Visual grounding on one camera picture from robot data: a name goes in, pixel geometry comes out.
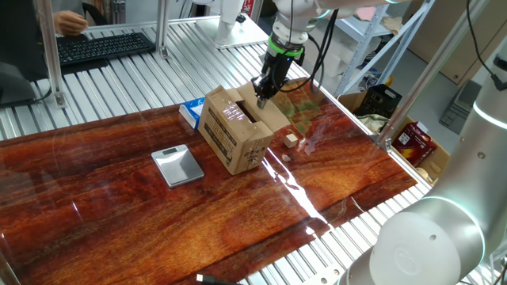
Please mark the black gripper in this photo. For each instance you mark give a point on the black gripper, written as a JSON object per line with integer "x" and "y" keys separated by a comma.
{"x": 275, "y": 75}

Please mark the brown cardboard box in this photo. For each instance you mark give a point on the brown cardboard box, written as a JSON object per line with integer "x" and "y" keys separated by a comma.
{"x": 233, "y": 134}

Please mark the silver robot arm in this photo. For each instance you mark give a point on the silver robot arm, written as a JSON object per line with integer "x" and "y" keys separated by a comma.
{"x": 435, "y": 237}

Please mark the cardboard storage box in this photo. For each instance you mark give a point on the cardboard storage box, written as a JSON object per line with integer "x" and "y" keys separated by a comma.
{"x": 350, "y": 101}

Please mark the red product box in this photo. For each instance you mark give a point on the red product box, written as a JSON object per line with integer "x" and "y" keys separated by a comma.
{"x": 414, "y": 144}

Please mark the person's bare hand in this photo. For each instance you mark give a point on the person's bare hand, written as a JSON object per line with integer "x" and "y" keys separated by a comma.
{"x": 69, "y": 23}

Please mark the small wooden cube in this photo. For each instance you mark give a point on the small wooden cube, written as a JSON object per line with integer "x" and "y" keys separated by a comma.
{"x": 290, "y": 140}

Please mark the small beige chip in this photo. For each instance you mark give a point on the small beige chip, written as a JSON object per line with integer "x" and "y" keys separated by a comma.
{"x": 286, "y": 157}

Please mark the blue tissue pack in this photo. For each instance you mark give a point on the blue tissue pack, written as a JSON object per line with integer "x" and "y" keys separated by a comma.
{"x": 192, "y": 112}

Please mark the white foam block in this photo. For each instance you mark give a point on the white foam block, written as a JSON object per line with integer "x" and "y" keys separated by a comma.
{"x": 337, "y": 66}

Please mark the red white label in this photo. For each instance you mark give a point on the red white label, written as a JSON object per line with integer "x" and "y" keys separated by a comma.
{"x": 247, "y": 7}

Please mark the white metal shelf rack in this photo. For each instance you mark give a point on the white metal shelf rack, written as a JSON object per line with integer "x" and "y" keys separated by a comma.
{"x": 355, "y": 59}

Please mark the silver digital scale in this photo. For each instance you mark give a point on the silver digital scale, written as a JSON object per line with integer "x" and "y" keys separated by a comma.
{"x": 178, "y": 166}

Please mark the black plastic crate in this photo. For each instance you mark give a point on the black plastic crate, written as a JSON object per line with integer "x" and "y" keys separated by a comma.
{"x": 376, "y": 101}

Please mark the olive cloth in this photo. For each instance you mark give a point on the olive cloth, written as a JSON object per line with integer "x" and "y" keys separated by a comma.
{"x": 374, "y": 122}

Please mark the wood grain table mat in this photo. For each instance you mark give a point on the wood grain table mat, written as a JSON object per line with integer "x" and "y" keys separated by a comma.
{"x": 158, "y": 221}

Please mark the black keyboard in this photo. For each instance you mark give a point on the black keyboard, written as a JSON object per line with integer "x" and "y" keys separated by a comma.
{"x": 103, "y": 47}

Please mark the dark chair backrest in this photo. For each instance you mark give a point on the dark chair backrest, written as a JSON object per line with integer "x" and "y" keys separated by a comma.
{"x": 93, "y": 14}

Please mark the wooden cabinet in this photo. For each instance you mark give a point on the wooden cabinet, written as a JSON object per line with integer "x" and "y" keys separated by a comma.
{"x": 455, "y": 55}

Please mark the grey plastic case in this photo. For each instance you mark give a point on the grey plastic case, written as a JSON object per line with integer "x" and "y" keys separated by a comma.
{"x": 461, "y": 107}

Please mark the black monitor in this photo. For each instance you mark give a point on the black monitor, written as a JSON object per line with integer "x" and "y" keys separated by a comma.
{"x": 20, "y": 39}

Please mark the aluminium frame post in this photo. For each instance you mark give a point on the aluminium frame post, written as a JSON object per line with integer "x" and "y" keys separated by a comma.
{"x": 49, "y": 51}
{"x": 162, "y": 27}
{"x": 435, "y": 63}

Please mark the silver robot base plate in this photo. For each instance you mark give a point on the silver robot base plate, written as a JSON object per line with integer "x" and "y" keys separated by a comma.
{"x": 325, "y": 277}

